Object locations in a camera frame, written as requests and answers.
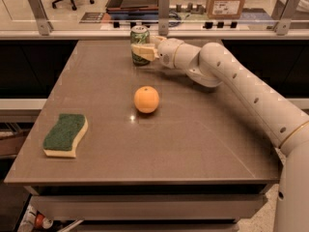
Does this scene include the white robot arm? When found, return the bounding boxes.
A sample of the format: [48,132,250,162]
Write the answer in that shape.
[131,37,309,232]

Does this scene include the cardboard box with label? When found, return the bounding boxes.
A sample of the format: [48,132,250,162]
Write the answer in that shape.
[207,0,245,19]

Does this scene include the green soda can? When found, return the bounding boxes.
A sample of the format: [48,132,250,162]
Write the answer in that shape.
[130,25,150,66]

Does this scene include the metal glass bracket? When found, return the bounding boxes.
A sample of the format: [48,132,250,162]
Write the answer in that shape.
[271,0,300,36]
[158,0,170,36]
[27,0,53,36]

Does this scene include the left metal glass bracket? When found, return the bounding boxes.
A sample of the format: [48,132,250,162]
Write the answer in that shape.
[27,0,53,36]

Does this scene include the orange fruit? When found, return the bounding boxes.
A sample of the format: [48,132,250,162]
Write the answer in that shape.
[134,86,159,113]

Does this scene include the green and yellow sponge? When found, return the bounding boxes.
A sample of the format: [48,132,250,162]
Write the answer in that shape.
[42,114,88,159]

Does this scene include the bottles under table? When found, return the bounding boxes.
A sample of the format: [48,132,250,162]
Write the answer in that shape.
[17,205,53,232]

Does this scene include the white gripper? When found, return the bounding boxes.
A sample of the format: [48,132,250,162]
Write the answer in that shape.
[130,36,183,69]

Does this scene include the right metal glass bracket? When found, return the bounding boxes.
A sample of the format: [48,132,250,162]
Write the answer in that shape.
[271,0,300,36]

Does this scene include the middle metal glass bracket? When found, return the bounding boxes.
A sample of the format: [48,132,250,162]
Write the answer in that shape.
[158,0,170,36]

